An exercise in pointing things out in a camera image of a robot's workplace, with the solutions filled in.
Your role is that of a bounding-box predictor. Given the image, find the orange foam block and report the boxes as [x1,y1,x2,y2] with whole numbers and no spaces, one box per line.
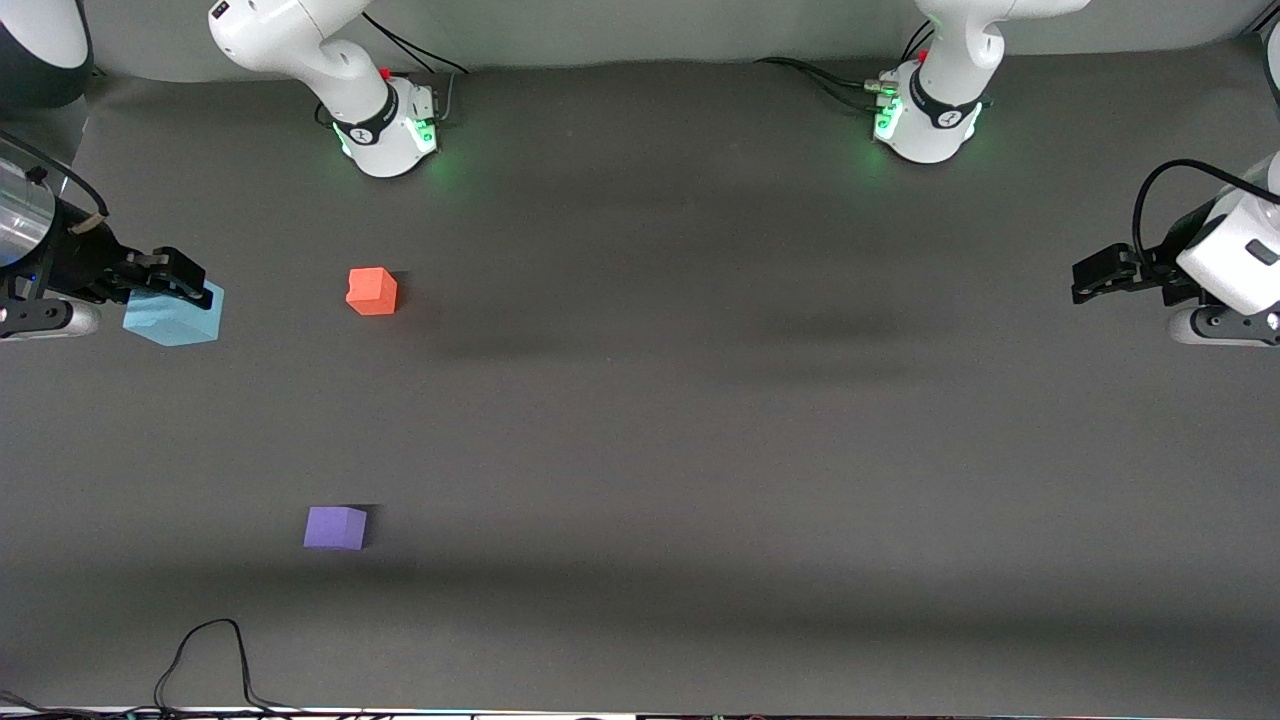
[345,266,399,317]

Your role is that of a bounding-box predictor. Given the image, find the black left arm wrist cable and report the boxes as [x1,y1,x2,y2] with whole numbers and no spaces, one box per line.
[1131,159,1280,263]

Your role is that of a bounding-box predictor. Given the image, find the light blue foam block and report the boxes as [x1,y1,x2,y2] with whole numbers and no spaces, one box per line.
[122,279,226,349]

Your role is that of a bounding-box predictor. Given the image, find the black arm base cables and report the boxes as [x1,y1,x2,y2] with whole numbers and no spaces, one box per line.
[362,10,471,131]
[755,20,936,113]

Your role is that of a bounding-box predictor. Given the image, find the black left arm base cables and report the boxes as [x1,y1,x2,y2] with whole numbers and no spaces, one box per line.
[755,20,936,113]

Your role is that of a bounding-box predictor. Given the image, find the black right arm base cables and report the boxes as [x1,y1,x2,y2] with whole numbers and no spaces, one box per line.
[362,10,471,131]

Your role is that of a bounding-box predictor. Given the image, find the black arm wrist cable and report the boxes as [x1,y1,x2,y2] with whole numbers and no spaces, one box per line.
[0,128,109,237]
[1131,159,1280,263]

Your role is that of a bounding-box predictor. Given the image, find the black right arm wrist cable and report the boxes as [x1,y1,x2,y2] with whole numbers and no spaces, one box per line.
[0,128,109,237]

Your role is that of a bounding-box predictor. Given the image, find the purple foam block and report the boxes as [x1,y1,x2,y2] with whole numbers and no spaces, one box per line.
[303,505,369,552]

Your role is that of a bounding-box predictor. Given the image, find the dark grey table mat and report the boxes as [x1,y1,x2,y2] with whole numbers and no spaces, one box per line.
[0,35,1280,717]

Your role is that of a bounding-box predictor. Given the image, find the looped thin black cable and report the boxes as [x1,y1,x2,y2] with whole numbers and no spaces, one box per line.
[153,617,311,718]

